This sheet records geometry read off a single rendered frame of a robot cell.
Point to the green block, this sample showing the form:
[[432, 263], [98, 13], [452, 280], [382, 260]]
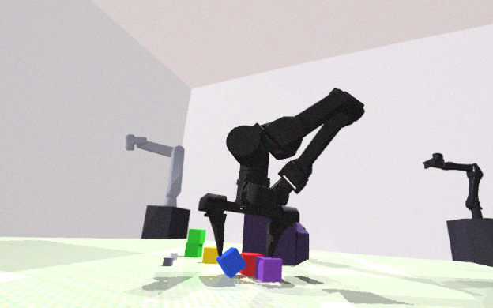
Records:
[[193, 250], [196, 236]]

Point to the red block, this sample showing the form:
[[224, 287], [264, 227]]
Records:
[[249, 270]]

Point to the yellow block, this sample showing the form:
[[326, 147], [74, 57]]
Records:
[[209, 255]]

